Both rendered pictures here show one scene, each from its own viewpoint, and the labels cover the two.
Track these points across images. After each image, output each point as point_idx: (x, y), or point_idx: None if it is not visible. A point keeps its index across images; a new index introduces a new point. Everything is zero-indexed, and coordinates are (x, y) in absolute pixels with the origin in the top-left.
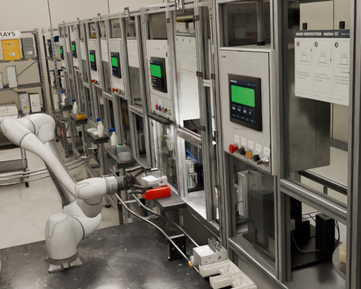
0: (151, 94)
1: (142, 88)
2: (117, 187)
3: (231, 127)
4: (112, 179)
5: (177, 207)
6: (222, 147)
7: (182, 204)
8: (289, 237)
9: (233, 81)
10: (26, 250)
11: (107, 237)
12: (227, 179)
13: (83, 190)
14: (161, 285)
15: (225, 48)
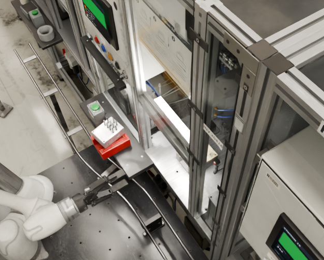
0: (83, 13)
1: None
2: (78, 212)
3: (263, 240)
4: (70, 209)
5: (143, 171)
6: (233, 214)
7: (149, 166)
8: None
9: (291, 236)
10: None
11: (61, 189)
12: (233, 232)
13: (37, 237)
14: None
15: (280, 175)
